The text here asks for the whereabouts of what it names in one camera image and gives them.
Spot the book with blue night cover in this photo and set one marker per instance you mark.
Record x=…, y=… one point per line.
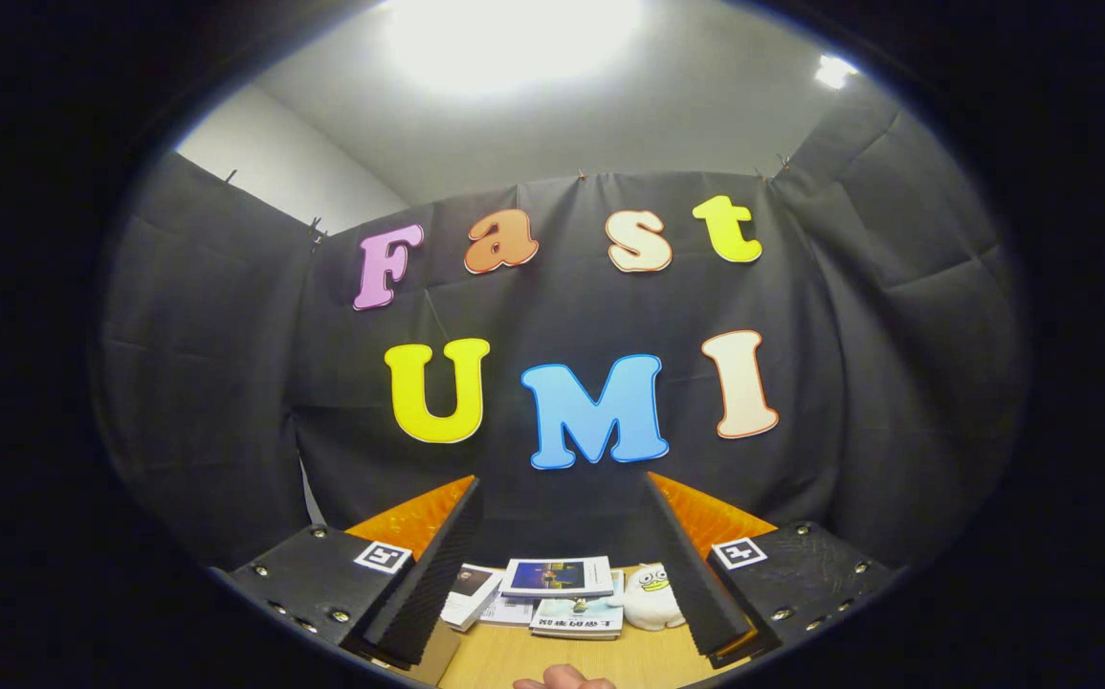
x=557, y=577

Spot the white duck plush toy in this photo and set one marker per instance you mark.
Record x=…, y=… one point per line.
x=652, y=603

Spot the white paper booklet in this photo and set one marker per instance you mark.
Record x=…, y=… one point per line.
x=506, y=611

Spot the white book with portrait cover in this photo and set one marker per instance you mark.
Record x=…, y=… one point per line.
x=471, y=588

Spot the small ceiling light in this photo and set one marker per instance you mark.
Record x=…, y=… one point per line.
x=834, y=71

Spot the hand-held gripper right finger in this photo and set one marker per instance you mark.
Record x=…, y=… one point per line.
x=696, y=574

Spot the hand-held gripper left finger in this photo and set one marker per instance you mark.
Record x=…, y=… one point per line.
x=437, y=574

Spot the large ceiling light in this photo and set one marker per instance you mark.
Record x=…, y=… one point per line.
x=514, y=38

